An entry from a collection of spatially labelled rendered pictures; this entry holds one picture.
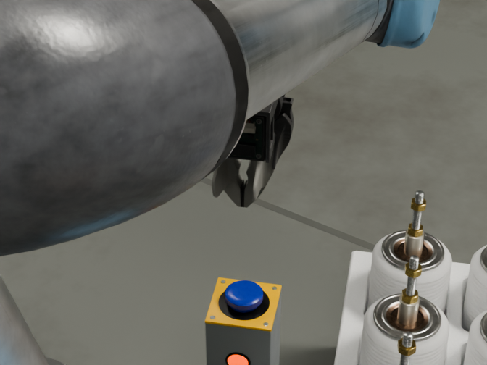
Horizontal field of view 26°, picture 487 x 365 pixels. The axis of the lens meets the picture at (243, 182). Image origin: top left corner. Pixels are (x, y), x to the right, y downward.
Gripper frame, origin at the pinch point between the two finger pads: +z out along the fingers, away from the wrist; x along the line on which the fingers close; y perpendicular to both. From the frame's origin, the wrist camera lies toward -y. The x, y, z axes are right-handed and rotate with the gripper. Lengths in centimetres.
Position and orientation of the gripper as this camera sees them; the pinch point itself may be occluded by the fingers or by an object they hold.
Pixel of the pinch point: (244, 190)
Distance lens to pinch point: 102.3
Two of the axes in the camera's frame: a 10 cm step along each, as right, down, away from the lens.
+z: 0.0, 8.1, 5.9
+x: 9.8, 1.1, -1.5
